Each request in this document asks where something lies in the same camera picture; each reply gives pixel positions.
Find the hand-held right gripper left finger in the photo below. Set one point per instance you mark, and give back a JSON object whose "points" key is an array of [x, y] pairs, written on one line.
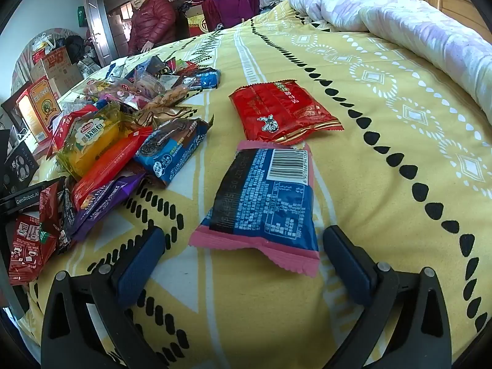
{"points": [[140, 265]]}

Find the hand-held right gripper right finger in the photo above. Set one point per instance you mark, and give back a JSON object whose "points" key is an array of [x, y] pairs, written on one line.
{"points": [[348, 265]]}

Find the blue and pink snack packet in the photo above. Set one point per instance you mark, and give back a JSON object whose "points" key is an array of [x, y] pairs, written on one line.
{"points": [[261, 200]]}

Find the blue brown cookie packet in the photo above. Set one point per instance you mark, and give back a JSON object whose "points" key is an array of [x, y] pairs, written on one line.
{"points": [[173, 150]]}

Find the black box round pictures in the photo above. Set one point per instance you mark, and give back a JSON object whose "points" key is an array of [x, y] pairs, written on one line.
{"points": [[21, 165]]}

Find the yellow patterned bed sheet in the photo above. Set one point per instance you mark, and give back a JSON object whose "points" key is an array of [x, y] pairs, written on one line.
{"points": [[384, 207]]}

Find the orange carton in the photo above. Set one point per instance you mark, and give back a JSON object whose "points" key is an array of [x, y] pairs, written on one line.
{"points": [[42, 103]]}

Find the plain cardboard box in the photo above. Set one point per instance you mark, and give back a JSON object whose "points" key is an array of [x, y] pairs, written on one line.
{"points": [[67, 84]]}

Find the round grey board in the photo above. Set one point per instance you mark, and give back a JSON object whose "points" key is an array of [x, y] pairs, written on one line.
{"points": [[25, 59]]}

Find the cardboard box red print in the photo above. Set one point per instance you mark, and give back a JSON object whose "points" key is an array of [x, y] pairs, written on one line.
{"points": [[57, 63]]}

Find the printed plastic bag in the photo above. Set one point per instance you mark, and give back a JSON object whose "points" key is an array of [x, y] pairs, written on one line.
{"points": [[89, 67]]}

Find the white plastic bag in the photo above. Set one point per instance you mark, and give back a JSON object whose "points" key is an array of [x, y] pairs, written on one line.
{"points": [[46, 42]]}

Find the black bag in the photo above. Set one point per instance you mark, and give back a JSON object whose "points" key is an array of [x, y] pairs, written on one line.
{"points": [[77, 48]]}

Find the red cartoon snack packet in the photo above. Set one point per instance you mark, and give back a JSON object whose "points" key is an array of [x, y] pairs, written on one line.
{"points": [[280, 107]]}

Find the pile of mixed snack packets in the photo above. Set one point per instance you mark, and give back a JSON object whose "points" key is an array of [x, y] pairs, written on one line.
{"points": [[153, 84]]}

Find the dark door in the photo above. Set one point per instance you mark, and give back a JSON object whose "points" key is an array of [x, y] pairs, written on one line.
{"points": [[94, 15]]}

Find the red gift box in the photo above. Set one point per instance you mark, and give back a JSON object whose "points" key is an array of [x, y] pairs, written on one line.
{"points": [[198, 23]]}

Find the white rolled duvet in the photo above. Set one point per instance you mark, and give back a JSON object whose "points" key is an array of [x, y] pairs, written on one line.
{"points": [[403, 19]]}

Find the maroon hanging garment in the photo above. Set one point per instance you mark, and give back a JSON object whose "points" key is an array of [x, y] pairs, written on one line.
{"points": [[230, 0]]}

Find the dark wooden frame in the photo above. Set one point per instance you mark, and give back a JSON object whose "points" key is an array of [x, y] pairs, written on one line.
{"points": [[11, 107]]}

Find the green wall sticker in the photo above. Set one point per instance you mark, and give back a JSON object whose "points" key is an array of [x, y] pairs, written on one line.
{"points": [[81, 16]]}

